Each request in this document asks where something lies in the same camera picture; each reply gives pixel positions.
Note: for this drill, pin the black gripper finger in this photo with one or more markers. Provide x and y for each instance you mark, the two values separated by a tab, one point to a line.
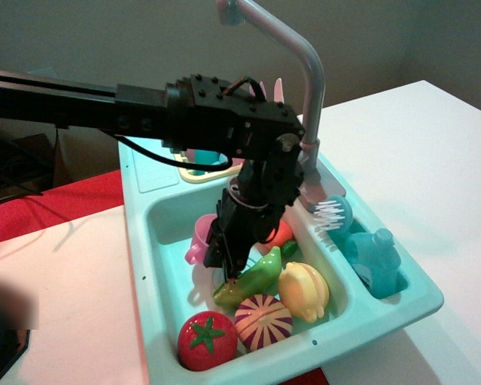
216	253
235	258

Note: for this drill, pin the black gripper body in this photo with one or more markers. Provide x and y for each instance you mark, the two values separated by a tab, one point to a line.
239	227

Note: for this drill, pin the pink toy cup with handle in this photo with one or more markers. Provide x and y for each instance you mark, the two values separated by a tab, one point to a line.
199	246

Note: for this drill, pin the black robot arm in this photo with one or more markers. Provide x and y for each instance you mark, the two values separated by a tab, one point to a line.
196	112

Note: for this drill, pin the teal toy sink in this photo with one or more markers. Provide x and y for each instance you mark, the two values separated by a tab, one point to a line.
161	211

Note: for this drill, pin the teal toy cup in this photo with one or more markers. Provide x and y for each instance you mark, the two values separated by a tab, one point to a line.
206	157

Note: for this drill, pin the green toy pea pod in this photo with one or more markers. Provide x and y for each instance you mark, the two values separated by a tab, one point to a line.
255	280

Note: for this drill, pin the orange toy carrot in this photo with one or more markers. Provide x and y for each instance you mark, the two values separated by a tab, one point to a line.
282	238

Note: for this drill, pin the cream dish rack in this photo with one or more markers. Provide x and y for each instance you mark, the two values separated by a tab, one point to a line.
196	177

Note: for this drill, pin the purple striped toy onion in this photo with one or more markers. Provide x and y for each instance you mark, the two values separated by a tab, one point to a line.
261	321

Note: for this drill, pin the yellow toy lemon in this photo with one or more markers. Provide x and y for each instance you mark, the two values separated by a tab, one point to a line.
303	291

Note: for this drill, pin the grey toy faucet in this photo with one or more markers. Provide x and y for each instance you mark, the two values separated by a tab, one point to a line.
319	182

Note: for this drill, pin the red toy tomato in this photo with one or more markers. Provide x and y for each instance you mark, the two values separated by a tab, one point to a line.
206	340

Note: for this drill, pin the teal dish brush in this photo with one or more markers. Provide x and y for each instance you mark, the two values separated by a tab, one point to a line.
335	214

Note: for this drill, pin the pink toy fork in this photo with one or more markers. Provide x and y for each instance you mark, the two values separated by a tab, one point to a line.
257	90

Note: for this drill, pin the blue toy soap bottle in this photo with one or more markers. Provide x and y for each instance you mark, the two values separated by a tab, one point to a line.
375	260

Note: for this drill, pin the pink toy knife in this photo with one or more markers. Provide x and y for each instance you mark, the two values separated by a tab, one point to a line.
278	92

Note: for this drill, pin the red cloth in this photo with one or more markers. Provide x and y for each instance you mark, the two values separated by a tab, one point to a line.
59	205

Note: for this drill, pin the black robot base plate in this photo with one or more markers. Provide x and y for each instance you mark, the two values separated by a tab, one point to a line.
13	344

